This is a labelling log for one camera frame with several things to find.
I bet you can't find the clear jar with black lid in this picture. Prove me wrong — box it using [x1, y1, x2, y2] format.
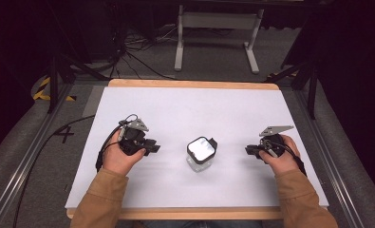
[186, 136, 218, 173]

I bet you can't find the bundle of black floor cables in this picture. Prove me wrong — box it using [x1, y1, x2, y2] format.
[105, 18, 179, 81]

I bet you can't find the person's left hand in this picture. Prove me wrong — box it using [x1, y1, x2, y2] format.
[102, 128, 147, 176]

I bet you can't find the aluminium rail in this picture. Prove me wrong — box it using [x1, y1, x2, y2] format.
[0, 83, 75, 228]
[294, 88, 369, 228]

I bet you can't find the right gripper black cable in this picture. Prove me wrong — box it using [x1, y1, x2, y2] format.
[265, 141, 308, 178]

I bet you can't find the person's right hand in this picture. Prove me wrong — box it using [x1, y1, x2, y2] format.
[258, 134, 301, 176]

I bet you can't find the yellow and black floor tape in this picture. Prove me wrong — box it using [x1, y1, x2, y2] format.
[32, 76, 77, 103]

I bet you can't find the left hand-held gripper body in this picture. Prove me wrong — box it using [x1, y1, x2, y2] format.
[118, 118, 153, 157]

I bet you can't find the white metal stand frame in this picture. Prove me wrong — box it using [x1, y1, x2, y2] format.
[174, 4, 265, 75]

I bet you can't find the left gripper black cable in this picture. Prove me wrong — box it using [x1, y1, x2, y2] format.
[12, 113, 140, 228]

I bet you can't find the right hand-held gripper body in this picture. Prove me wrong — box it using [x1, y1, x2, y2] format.
[258, 124, 295, 158]

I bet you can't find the black tripod stand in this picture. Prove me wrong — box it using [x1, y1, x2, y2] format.
[46, 0, 111, 114]
[264, 12, 322, 121]

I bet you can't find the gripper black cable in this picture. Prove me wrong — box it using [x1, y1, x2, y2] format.
[12, 113, 140, 228]
[265, 141, 308, 178]

